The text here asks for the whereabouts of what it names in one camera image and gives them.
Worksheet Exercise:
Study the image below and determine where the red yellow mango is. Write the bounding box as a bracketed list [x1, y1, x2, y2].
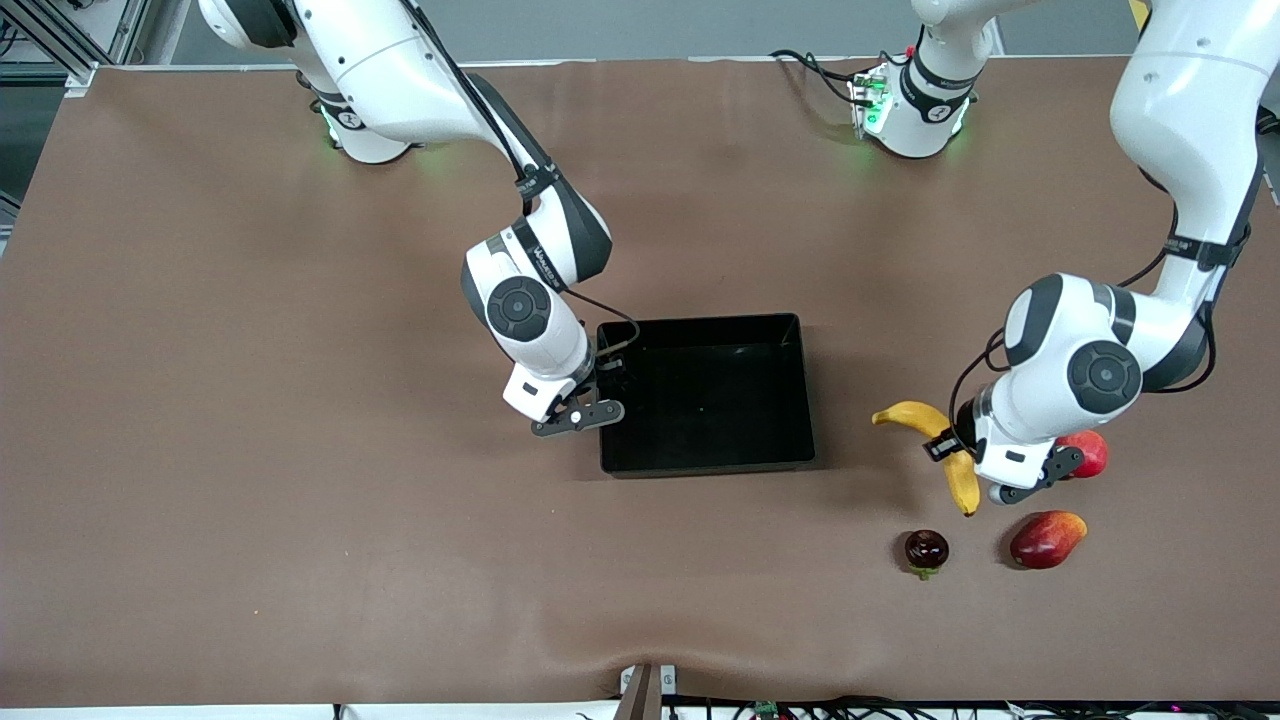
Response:
[1009, 510, 1089, 571]

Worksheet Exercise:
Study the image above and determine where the small metal clamp bracket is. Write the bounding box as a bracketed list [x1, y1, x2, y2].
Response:
[616, 663, 678, 720]

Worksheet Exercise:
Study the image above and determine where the red pomegranate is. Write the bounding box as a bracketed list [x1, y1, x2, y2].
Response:
[1058, 430, 1110, 480]

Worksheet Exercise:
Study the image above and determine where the black plastic box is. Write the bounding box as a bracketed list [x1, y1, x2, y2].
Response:
[596, 313, 817, 478]

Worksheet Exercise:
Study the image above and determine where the black base cable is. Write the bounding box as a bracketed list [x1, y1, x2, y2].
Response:
[770, 48, 881, 106]

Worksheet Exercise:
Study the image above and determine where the brown table mat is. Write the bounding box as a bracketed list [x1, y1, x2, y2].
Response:
[0, 55, 1280, 706]

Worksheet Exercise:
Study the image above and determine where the dark purple mangosteen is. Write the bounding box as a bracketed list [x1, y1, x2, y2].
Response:
[904, 529, 951, 581]

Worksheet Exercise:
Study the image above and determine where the yellow banana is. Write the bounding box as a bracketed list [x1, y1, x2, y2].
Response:
[871, 400, 982, 518]

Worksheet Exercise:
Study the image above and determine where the aluminium frame profile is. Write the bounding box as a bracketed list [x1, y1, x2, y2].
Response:
[0, 0, 151, 96]

